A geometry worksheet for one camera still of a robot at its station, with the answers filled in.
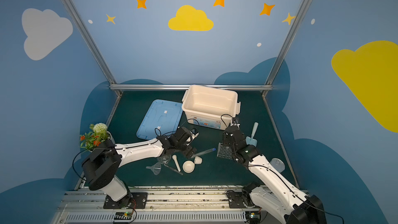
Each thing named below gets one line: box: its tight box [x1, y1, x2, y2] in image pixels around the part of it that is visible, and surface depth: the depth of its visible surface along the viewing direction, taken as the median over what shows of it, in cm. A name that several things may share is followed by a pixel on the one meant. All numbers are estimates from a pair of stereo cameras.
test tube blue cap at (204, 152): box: [190, 147, 217, 159], surface depth 93 cm
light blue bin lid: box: [136, 99, 183, 140], surface depth 109 cm
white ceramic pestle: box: [172, 154, 181, 172], surface depth 88 cm
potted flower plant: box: [79, 122, 112, 152], surface depth 80 cm
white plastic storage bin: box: [181, 84, 241, 130], surface depth 103 cm
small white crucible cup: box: [193, 156, 203, 165], surface depth 87 cm
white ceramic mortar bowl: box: [182, 160, 195, 174], surface depth 86 cm
